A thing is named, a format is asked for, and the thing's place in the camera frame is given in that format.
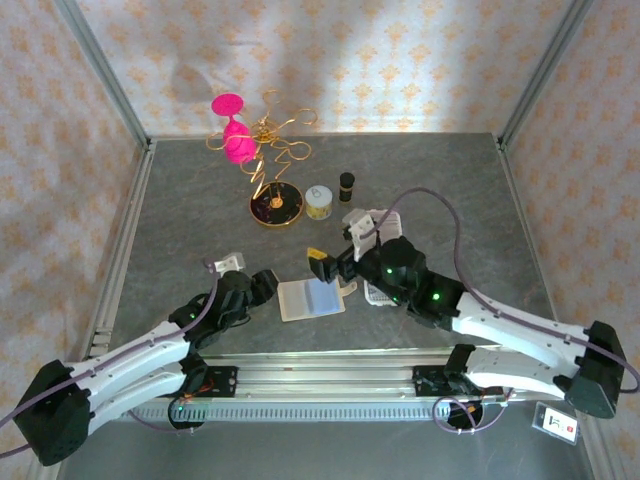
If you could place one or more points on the white slotted card tray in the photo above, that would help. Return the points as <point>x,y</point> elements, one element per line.
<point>380,297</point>

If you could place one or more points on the beige card holder blue pages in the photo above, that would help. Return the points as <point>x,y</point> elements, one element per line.
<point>300,300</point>

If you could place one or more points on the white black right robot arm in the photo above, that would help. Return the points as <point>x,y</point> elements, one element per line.
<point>515,320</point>

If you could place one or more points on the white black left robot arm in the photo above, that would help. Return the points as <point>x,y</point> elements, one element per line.
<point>135,350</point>

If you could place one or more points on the stack of credit cards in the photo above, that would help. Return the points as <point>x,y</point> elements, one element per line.
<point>390,225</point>

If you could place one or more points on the white can yellow print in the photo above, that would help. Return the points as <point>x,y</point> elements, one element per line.
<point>318,202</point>

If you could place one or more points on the small black gold bottle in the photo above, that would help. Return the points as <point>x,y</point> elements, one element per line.
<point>346,187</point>

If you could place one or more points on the pink flocked wine glass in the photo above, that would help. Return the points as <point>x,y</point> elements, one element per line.
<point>235,145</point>

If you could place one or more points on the white badge in clear sleeve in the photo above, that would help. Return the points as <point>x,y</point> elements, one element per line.
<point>555,422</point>

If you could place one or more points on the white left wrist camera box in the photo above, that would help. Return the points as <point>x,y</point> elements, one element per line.
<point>231,261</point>

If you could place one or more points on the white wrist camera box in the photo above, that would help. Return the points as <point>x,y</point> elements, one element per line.
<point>360,235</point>
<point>231,261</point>

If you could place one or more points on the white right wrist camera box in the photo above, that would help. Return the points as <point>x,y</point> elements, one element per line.
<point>360,235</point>

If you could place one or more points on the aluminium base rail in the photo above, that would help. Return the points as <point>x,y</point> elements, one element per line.
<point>325,375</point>

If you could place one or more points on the aluminium table side rail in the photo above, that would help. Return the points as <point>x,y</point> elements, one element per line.
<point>122,250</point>
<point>522,212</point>

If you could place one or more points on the aluminium frame corner post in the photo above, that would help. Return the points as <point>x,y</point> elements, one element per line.
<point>545,70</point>
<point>100,65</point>

